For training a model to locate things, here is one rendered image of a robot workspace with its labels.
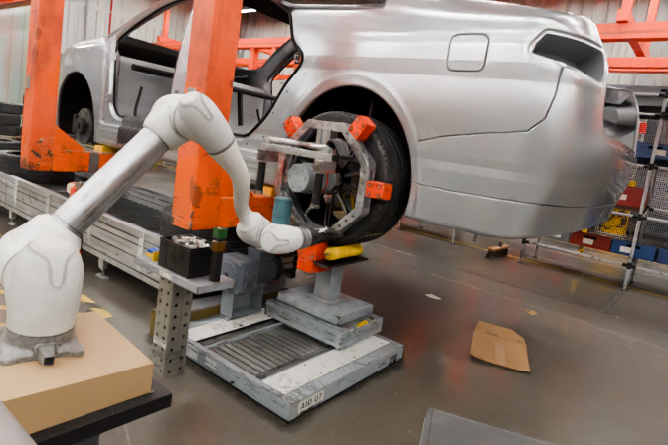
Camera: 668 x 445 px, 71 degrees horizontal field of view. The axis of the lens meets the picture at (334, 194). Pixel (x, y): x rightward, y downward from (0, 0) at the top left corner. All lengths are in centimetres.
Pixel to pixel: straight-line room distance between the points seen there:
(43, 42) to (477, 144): 309
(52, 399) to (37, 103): 292
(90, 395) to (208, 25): 160
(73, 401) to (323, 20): 197
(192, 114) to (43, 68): 263
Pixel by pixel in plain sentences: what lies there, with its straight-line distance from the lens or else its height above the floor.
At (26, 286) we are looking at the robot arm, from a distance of 136.
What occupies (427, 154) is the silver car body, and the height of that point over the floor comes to 103.
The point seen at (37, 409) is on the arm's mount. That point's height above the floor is 35.
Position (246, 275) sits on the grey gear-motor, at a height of 34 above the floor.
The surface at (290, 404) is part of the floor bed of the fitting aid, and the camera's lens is 186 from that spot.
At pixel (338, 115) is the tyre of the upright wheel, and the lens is 227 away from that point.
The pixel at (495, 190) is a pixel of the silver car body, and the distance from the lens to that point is 196.
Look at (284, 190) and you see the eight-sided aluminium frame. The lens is 239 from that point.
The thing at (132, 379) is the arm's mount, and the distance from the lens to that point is 140.
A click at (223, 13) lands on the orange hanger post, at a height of 154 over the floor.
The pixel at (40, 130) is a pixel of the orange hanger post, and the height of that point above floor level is 81.
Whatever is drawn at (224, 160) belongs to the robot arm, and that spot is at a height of 92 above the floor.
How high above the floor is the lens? 103
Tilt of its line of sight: 6 degrees down
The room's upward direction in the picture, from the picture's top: 8 degrees clockwise
